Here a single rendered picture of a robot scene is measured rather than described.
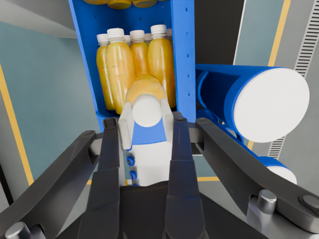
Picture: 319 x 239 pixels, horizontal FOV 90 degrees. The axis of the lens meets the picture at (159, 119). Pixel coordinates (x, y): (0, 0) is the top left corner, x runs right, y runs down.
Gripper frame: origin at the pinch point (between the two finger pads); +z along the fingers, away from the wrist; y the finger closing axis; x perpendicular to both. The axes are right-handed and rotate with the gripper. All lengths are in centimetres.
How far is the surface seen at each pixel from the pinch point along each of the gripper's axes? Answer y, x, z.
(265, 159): 48, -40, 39
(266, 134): 43, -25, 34
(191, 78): 10.6, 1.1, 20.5
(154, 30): 3.2, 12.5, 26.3
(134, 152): -9, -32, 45
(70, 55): -65, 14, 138
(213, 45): 57, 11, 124
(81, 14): -14.3, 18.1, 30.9
